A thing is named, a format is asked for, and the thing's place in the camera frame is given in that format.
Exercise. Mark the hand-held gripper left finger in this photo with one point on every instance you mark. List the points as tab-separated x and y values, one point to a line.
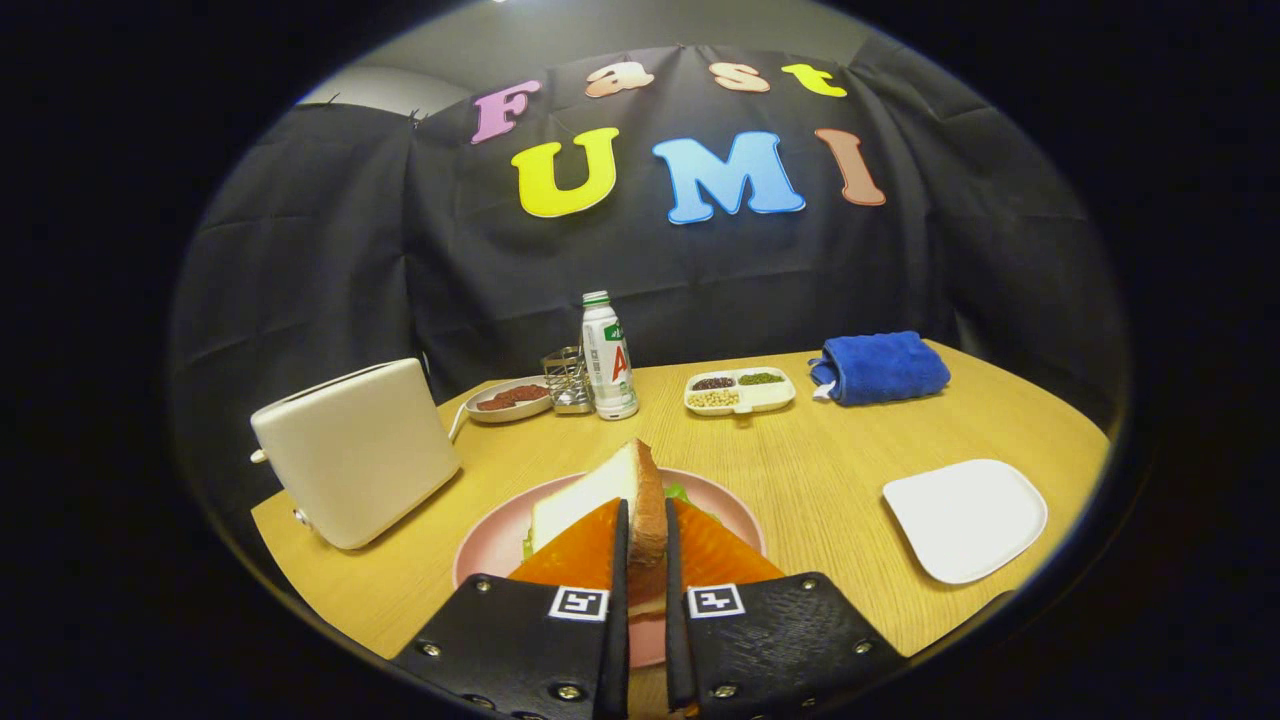
619	640

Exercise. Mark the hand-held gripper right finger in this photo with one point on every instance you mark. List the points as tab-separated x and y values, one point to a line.
675	650

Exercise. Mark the thick brown crust bread slice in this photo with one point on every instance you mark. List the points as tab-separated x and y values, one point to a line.
600	490

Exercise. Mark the green lettuce leaf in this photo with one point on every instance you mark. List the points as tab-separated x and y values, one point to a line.
680	492

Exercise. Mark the pink plate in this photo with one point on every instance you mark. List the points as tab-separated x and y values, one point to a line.
490	540

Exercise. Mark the small grey plate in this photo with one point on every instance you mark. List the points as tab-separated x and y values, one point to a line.
505	414

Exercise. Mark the pile of yellow soybeans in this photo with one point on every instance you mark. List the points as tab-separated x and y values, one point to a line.
714	399

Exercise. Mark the small metal rack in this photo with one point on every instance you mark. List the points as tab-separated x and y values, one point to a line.
568	385

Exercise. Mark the red meat pieces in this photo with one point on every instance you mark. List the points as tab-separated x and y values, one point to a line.
512	397

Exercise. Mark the pile of red beans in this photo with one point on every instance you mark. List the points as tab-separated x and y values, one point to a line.
713	383

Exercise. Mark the white divided dish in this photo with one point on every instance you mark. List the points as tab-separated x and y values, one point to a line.
770	397

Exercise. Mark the white drink bottle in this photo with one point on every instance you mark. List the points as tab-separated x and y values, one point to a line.
608	360

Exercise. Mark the pile of green beans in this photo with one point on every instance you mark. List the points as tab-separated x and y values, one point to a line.
761	379

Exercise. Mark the white square plate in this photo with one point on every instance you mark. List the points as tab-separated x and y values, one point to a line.
965	520

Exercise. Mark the cream toaster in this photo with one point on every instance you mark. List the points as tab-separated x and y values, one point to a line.
350	460

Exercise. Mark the blue folded towel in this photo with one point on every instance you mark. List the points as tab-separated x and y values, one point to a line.
885	368

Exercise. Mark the black backdrop cloth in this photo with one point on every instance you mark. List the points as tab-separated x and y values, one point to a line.
500	270

